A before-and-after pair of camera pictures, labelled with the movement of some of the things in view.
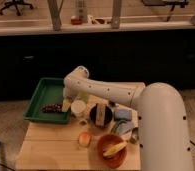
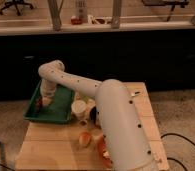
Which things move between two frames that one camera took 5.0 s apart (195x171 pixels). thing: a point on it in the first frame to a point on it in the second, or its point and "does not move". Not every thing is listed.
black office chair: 16,4 does not move
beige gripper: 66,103 to 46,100
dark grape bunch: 51,108 to 39,103
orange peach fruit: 84,139 does not move
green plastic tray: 46,92 does not move
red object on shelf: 76,21 does not move
